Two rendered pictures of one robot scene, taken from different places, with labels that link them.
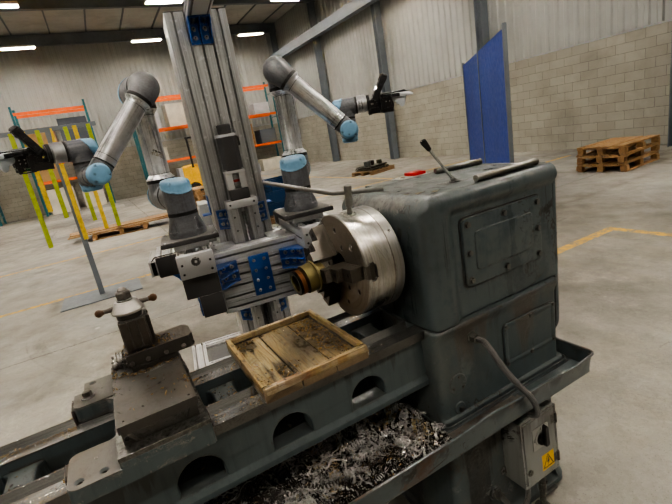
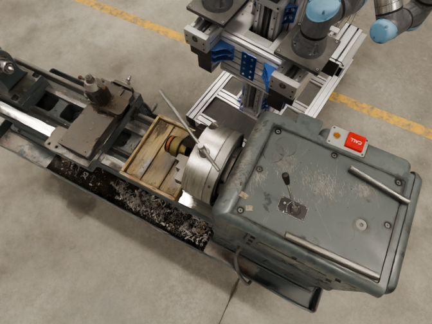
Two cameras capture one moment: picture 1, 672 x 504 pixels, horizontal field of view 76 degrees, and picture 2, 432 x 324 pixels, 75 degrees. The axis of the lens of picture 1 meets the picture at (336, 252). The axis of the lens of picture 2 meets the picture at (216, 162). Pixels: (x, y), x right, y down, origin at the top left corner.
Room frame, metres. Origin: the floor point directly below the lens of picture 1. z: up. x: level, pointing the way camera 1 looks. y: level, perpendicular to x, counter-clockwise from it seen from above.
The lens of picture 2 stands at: (1.01, -0.42, 2.14)
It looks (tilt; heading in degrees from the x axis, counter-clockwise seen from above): 67 degrees down; 55
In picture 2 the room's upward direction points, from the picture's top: 1 degrees counter-clockwise
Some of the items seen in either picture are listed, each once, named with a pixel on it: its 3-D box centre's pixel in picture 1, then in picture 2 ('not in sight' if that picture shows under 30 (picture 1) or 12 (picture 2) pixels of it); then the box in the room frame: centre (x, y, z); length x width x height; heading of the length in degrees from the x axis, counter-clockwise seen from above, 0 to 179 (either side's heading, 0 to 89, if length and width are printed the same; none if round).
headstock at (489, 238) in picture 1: (448, 233); (305, 202); (1.45, -0.40, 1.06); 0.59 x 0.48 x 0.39; 116
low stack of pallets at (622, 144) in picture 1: (617, 153); not in sight; (7.66, -5.29, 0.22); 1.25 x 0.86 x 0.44; 119
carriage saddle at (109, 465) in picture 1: (135, 408); (94, 120); (0.95, 0.56, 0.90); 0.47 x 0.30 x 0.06; 26
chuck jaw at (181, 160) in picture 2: (347, 273); (184, 172); (1.14, -0.02, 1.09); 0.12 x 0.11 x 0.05; 26
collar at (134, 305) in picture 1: (126, 305); (92, 82); (1.04, 0.55, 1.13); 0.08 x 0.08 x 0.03
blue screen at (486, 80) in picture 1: (483, 122); not in sight; (7.57, -2.88, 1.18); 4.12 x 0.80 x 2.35; 168
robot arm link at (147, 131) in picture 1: (151, 145); not in sight; (1.86, 0.67, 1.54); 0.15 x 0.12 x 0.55; 40
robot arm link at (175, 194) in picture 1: (177, 194); not in sight; (1.77, 0.59, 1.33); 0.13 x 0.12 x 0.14; 40
